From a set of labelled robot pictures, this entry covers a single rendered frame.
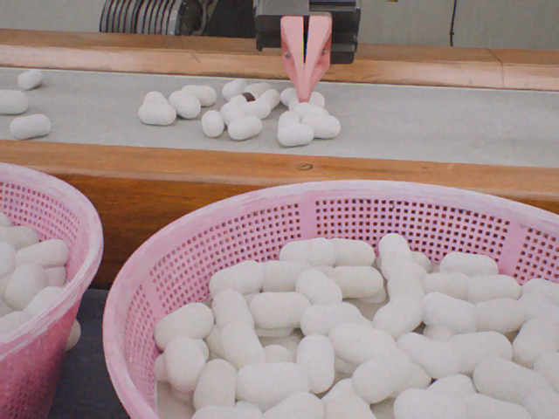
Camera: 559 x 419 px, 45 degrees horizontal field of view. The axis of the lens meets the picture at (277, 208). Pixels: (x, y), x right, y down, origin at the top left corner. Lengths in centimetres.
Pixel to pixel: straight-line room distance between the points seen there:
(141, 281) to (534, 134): 42
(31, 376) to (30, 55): 58
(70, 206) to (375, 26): 236
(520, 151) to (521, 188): 15
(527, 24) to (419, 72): 203
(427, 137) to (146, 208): 27
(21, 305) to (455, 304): 22
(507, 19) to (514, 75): 198
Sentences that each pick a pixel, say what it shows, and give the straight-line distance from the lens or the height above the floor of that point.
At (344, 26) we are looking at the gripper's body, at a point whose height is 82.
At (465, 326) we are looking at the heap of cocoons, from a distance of 36.
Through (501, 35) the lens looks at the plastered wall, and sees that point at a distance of 280.
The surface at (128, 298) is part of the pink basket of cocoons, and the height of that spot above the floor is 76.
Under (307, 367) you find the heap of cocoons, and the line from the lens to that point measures 31.
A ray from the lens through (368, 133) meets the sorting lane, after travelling 61.
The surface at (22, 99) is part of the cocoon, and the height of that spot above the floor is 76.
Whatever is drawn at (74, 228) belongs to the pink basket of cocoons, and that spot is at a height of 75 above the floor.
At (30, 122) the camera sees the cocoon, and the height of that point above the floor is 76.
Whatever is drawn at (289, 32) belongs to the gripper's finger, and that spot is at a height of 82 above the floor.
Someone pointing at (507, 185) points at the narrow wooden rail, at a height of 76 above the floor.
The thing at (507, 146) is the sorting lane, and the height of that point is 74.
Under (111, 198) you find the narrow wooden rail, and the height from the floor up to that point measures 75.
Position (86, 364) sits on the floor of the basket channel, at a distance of 43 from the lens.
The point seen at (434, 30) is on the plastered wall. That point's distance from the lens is 274.
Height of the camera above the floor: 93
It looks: 25 degrees down
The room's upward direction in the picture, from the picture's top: 2 degrees clockwise
